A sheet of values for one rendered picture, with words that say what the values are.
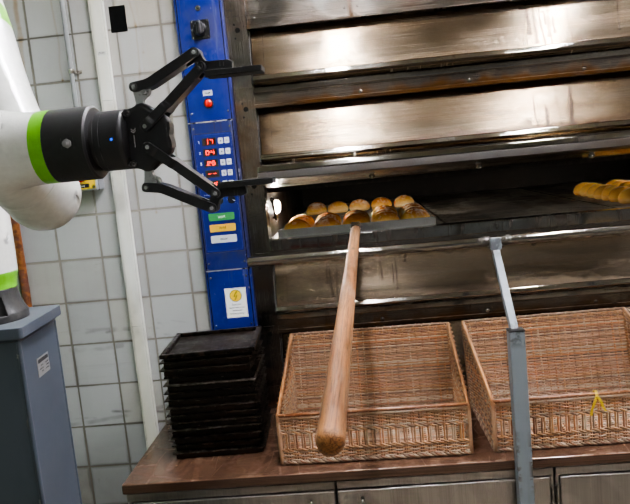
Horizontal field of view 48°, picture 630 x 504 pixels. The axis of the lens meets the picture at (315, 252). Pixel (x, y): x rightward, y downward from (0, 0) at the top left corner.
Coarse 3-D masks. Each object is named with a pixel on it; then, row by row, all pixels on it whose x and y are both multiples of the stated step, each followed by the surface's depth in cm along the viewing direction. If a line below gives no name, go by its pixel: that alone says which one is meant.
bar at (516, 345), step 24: (456, 240) 205; (480, 240) 204; (504, 240) 204; (528, 240) 204; (552, 240) 204; (264, 264) 209; (504, 288) 195; (528, 408) 187; (528, 432) 188; (528, 456) 189; (528, 480) 190
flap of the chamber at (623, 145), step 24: (576, 144) 221; (600, 144) 221; (624, 144) 220; (312, 168) 227; (336, 168) 227; (360, 168) 226; (384, 168) 226; (408, 168) 229; (432, 168) 234; (456, 168) 239
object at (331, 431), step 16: (352, 240) 203; (352, 256) 175; (352, 272) 154; (352, 288) 139; (352, 304) 126; (336, 320) 116; (352, 320) 116; (336, 336) 105; (352, 336) 109; (336, 352) 96; (336, 368) 89; (336, 384) 84; (336, 400) 79; (320, 416) 76; (336, 416) 74; (320, 432) 71; (336, 432) 71; (320, 448) 71; (336, 448) 70
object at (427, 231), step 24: (528, 216) 243; (552, 216) 239; (576, 216) 239; (600, 216) 238; (624, 216) 238; (288, 240) 246; (312, 240) 245; (336, 240) 245; (360, 240) 244; (384, 240) 244
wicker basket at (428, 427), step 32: (288, 352) 235; (320, 352) 245; (352, 352) 244; (416, 352) 242; (448, 352) 241; (288, 384) 229; (320, 384) 244; (352, 384) 243; (384, 384) 242; (416, 384) 241; (288, 416) 203; (352, 416) 202; (384, 416) 201; (416, 416) 200; (448, 416) 199; (288, 448) 204; (352, 448) 202; (384, 448) 202; (416, 448) 201; (448, 448) 200
